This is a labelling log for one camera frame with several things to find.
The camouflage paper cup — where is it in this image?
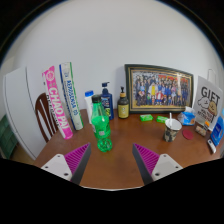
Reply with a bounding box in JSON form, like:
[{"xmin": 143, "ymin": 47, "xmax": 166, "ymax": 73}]
[{"xmin": 163, "ymin": 118, "xmax": 183, "ymax": 143}]

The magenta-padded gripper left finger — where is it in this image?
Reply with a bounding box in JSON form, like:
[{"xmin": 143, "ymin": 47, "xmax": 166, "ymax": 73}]
[{"xmin": 40, "ymin": 142, "xmax": 92, "ymax": 185}]

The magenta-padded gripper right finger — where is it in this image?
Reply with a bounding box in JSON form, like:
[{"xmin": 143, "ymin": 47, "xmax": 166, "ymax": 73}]
[{"xmin": 132, "ymin": 143, "xmax": 184, "ymax": 185}]

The white blue-green shuttlecock tube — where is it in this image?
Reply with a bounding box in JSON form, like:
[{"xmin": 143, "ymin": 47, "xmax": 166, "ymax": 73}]
[{"xmin": 58, "ymin": 61, "xmax": 85, "ymax": 131}]

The flat round red coaster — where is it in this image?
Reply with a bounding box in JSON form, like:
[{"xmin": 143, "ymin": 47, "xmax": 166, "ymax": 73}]
[{"xmin": 181, "ymin": 128, "xmax": 195, "ymax": 141}]

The amber pump bottle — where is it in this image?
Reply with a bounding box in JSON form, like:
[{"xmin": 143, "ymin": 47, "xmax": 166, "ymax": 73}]
[{"xmin": 117, "ymin": 86, "xmax": 130, "ymax": 120}]

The white gift bag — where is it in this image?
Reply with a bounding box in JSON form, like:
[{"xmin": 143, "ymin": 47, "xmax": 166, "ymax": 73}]
[{"xmin": 192, "ymin": 68, "xmax": 224, "ymax": 132}]

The blue pump bottle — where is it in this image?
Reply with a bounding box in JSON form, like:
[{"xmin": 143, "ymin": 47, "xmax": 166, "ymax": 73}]
[{"xmin": 100, "ymin": 81, "xmax": 115, "ymax": 121}]

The blue tissue pack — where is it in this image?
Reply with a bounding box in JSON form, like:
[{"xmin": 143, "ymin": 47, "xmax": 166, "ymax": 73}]
[{"xmin": 177, "ymin": 106, "xmax": 197, "ymax": 127}]

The white spoon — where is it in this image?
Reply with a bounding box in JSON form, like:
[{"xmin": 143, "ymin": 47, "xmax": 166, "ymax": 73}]
[{"xmin": 168, "ymin": 112, "xmax": 174, "ymax": 129}]

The small white remote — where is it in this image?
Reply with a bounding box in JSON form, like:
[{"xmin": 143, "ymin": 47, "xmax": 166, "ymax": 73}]
[{"xmin": 206, "ymin": 138, "xmax": 217, "ymax": 154}]

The white bottle with blue cap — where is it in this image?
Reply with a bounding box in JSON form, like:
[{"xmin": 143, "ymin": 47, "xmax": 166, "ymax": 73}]
[{"xmin": 84, "ymin": 90, "xmax": 95, "ymax": 125}]

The framed group picture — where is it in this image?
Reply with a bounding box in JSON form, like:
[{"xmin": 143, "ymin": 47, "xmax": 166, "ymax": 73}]
[{"xmin": 124, "ymin": 63, "xmax": 195, "ymax": 114}]

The brown wooden chair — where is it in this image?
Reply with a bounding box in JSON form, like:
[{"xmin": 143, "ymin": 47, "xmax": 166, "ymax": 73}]
[{"xmin": 34, "ymin": 92, "xmax": 59, "ymax": 144}]

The green crate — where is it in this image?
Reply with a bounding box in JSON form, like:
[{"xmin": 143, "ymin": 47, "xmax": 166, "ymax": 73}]
[{"xmin": 0, "ymin": 114, "xmax": 18, "ymax": 159}]

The green plastic drink bottle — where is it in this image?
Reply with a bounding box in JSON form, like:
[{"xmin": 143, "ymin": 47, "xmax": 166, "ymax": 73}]
[{"xmin": 90, "ymin": 94, "xmax": 114, "ymax": 153}]

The white board panel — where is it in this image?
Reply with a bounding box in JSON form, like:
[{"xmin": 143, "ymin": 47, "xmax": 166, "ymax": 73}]
[{"xmin": 2, "ymin": 66, "xmax": 48, "ymax": 161}]

